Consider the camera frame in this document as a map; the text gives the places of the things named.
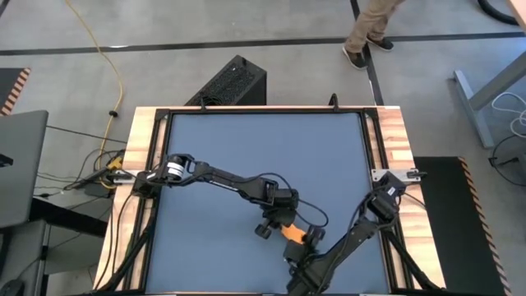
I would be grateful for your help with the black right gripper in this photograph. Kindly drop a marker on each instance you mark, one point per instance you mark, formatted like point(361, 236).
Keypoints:
point(308, 263)

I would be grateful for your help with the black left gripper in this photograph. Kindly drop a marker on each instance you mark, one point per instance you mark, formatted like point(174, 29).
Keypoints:
point(281, 211)

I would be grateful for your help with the orange microfibre towel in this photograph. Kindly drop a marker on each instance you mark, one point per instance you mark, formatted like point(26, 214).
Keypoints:
point(293, 234)

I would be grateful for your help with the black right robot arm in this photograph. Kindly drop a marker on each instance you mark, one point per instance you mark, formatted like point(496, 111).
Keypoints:
point(353, 238)

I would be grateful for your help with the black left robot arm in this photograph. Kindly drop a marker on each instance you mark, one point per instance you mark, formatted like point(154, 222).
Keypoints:
point(230, 183)

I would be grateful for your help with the grey-blue table mat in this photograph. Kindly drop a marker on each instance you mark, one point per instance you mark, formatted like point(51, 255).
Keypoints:
point(246, 148)

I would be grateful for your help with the silver mounting plate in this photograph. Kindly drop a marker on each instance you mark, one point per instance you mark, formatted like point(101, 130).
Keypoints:
point(378, 174)
point(121, 177)

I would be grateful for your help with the black striped-edge floor mat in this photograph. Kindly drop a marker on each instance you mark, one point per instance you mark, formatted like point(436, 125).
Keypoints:
point(8, 86)
point(448, 226)

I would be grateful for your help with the black computer tower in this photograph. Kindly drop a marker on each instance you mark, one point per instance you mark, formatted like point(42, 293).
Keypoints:
point(230, 82)

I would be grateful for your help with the person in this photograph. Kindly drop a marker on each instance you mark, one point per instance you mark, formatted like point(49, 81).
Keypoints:
point(370, 24)

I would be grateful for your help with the black table frame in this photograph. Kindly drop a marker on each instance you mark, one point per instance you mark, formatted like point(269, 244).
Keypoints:
point(267, 111)

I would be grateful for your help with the grey desk leg frame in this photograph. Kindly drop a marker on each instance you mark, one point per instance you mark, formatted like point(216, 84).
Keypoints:
point(472, 107)

